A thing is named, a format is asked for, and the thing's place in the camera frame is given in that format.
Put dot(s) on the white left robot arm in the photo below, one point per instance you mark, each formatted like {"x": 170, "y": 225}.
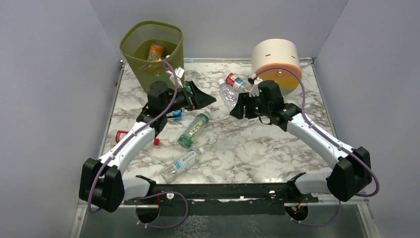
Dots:
{"x": 102, "y": 185}

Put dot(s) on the orange plastic bottle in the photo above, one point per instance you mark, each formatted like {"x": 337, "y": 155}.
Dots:
{"x": 155, "y": 52}

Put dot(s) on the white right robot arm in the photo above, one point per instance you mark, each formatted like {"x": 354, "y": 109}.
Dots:
{"x": 351, "y": 170}

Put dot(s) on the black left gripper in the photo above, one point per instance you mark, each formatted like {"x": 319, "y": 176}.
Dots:
{"x": 189, "y": 93}

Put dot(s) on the clear bottle red blue label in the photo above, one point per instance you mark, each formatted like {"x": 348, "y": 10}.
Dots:
{"x": 117, "y": 135}

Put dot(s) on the green tea bottle white cap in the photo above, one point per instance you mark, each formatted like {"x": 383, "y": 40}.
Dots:
{"x": 189, "y": 136}

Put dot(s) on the clear bottle blue band label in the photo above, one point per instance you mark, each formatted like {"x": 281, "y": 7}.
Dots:
{"x": 175, "y": 115}

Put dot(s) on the clear bottle light blue label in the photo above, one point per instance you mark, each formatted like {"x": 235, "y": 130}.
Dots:
{"x": 181, "y": 165}

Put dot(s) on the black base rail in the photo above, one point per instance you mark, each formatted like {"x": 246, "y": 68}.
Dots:
{"x": 220, "y": 199}

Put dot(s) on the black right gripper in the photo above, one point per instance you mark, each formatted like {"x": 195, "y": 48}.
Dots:
{"x": 248, "y": 105}

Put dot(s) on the clear bottle blue purple label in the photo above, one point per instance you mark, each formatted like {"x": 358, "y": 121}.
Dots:
{"x": 228, "y": 95}

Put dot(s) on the cream cylinder with coloured face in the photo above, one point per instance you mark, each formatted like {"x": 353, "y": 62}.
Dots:
{"x": 277, "y": 60}

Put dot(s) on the green plastic waste bin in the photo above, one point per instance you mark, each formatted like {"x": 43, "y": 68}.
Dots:
{"x": 146, "y": 45}

